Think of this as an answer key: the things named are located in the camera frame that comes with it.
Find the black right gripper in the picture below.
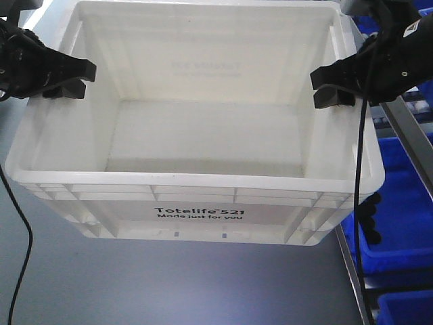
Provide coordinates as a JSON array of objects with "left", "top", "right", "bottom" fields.
[{"left": 310, "top": 20, "right": 432, "bottom": 109}]

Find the white plastic tote bin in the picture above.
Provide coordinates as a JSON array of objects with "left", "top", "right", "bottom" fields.
[{"left": 5, "top": 0, "right": 386, "bottom": 247}]

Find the black left cable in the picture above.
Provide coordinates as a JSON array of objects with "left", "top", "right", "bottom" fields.
[{"left": 0, "top": 165, "right": 34, "bottom": 325}]

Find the black right cable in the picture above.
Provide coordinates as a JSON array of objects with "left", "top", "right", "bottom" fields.
[{"left": 351, "top": 33, "right": 376, "bottom": 325}]

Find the blue bin lower right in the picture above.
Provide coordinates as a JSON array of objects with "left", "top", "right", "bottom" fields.
[{"left": 360, "top": 137, "right": 432, "bottom": 287}]

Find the black cable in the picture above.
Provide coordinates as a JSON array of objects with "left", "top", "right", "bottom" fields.
[
  {"left": 351, "top": 33, "right": 376, "bottom": 325},
  {"left": 0, "top": 165, "right": 34, "bottom": 325}
]

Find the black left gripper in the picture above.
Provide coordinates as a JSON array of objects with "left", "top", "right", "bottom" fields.
[{"left": 1, "top": 19, "right": 97, "bottom": 99}]

